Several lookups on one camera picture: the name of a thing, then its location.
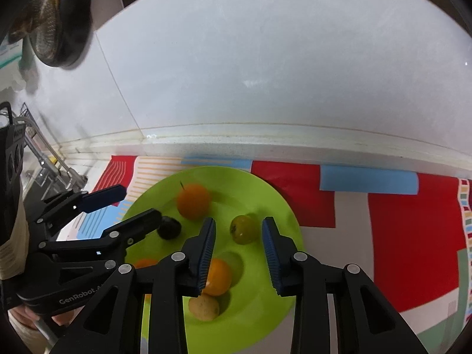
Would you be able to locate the colourful patchwork tablecloth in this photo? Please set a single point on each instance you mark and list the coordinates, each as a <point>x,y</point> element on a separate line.
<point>409,232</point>

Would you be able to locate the green plate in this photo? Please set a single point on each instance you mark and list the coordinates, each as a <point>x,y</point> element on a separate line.
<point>251,309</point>

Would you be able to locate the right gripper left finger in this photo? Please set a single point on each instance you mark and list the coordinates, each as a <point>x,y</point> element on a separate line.
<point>111,321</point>

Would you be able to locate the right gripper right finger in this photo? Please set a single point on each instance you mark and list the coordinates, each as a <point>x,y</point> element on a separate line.
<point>366,322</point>

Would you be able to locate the green tomato front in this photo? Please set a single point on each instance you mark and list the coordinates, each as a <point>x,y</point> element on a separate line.
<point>244,230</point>

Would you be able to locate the black frying pan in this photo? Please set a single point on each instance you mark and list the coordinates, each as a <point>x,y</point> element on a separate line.
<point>57,30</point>

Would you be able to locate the tan round fruit front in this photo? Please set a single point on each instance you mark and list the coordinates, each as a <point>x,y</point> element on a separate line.
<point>204,307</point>

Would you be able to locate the wire sponge basket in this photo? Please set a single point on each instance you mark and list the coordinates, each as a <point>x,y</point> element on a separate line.
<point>30,126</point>

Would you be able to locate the dark plum back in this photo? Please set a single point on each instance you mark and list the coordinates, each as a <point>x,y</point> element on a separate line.
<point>169,228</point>

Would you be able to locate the orange fruit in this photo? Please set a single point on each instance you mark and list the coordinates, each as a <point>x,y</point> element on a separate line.
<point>193,201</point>
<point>145,262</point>
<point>219,278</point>

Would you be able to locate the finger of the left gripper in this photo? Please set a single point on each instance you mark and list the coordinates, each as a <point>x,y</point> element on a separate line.
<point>91,202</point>
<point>132,230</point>

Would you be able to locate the chrome kitchen faucet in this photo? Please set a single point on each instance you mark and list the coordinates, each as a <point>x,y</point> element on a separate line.
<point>54,175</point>

